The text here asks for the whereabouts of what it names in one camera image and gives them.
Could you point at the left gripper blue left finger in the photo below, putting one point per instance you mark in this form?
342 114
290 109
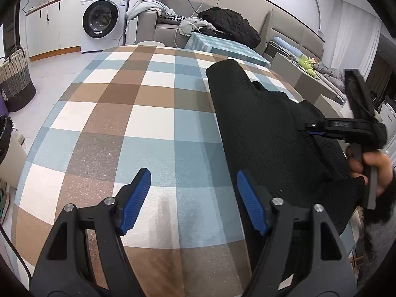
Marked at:
64 266

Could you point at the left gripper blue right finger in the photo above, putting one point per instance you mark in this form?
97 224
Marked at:
303 254

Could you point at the black knit sweater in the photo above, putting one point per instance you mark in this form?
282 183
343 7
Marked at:
263 132

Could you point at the beige side cabinet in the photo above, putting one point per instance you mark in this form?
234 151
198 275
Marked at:
308 87

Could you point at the green toy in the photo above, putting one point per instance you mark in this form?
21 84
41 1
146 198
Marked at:
307 64

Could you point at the light blue pillow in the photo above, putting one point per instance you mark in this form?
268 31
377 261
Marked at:
293 50

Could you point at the beige trash bin black liner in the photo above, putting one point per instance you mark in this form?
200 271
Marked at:
13 156

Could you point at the checkered plaid table cloth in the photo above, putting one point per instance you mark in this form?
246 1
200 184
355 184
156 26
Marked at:
98 123

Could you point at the purple bag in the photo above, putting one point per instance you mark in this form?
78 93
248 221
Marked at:
3 107

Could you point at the black quilted jacket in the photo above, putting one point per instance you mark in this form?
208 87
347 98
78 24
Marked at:
233 25

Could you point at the teal checkered small table cloth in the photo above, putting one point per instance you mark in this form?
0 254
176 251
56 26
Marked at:
223 47

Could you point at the woven laundry basket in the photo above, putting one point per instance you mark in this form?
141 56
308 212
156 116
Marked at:
17 88

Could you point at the white round stool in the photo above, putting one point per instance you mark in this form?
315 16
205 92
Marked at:
151 43

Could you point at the white kitchen counter cabinet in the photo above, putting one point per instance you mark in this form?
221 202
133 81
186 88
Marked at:
54 29

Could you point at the grey sofa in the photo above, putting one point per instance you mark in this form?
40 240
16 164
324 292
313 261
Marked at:
152 27

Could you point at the white front-load washing machine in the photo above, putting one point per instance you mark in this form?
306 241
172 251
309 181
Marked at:
103 24

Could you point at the white blanket on sofa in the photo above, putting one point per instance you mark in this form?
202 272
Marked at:
143 6

